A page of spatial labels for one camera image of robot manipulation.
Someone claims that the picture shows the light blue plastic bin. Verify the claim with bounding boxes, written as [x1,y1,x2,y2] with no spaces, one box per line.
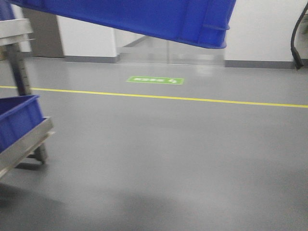
[9,0,236,49]

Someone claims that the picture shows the dark blue bin upper left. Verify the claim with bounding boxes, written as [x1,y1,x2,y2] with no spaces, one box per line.
[0,0,15,21]

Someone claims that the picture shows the green floor sign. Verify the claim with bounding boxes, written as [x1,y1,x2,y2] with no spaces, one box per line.
[126,76,184,85]

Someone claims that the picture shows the stainless steel shelf rail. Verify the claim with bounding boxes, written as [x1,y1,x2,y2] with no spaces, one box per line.
[0,18,33,46]

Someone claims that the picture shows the blue bin lower left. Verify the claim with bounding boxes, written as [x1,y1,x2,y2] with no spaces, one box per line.
[0,95,44,152]

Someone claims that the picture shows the grey door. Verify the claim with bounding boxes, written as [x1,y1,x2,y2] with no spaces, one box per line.
[22,8,64,58]

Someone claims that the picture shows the black cable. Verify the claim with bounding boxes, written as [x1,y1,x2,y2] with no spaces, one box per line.
[290,4,308,70]

